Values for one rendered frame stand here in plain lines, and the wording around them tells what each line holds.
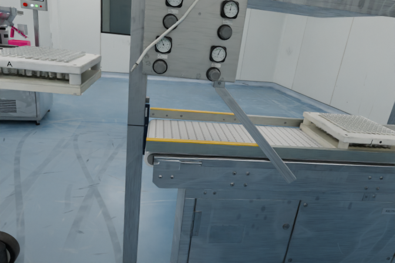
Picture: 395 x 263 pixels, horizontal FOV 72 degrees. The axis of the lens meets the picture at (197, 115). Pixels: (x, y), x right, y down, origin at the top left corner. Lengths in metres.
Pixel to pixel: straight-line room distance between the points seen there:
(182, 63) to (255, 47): 5.91
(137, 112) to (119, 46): 4.83
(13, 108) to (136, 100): 2.37
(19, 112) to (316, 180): 2.87
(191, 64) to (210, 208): 0.47
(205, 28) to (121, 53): 5.21
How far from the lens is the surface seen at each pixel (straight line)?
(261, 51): 6.59
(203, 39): 0.62
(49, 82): 0.74
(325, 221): 1.09
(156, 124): 0.93
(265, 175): 0.82
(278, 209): 0.98
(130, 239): 1.28
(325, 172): 0.90
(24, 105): 3.20
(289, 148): 0.80
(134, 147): 1.04
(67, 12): 5.83
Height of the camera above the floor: 1.15
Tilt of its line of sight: 18 degrees down
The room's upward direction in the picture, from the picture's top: 7 degrees clockwise
